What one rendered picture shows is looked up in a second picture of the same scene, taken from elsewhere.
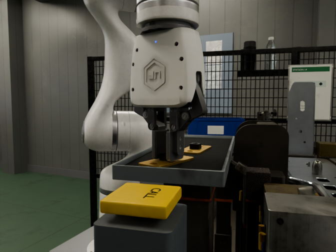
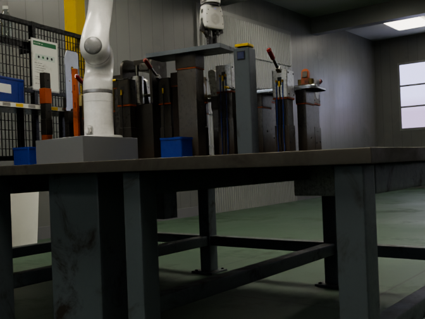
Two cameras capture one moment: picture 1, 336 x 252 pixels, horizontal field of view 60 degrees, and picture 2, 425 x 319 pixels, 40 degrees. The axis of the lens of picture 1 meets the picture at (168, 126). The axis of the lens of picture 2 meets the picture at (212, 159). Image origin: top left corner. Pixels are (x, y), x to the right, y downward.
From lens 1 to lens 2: 2.44 m
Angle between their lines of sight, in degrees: 77
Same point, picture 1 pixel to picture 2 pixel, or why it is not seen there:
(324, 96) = (54, 70)
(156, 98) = (215, 26)
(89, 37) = not seen: outside the picture
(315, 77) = (48, 53)
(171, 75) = (220, 19)
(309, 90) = (74, 58)
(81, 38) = not seen: outside the picture
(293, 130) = (68, 90)
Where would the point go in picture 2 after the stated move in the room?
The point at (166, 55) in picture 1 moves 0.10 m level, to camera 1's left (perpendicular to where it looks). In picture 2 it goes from (218, 13) to (213, 7)
